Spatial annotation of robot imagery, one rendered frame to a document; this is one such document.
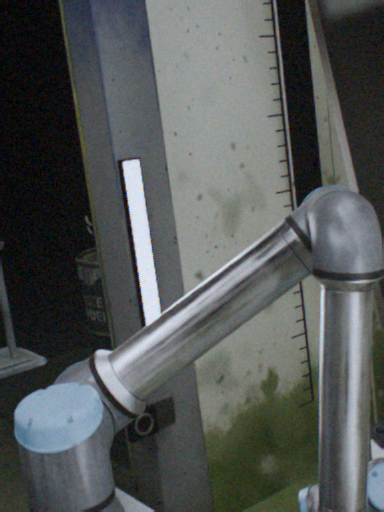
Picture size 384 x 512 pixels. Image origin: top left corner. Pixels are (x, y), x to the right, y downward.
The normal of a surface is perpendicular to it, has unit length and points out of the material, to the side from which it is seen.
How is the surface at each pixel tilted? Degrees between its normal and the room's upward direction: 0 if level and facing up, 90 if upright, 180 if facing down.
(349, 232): 54
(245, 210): 90
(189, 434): 90
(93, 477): 90
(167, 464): 90
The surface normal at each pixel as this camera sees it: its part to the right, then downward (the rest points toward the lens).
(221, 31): 0.60, 0.07
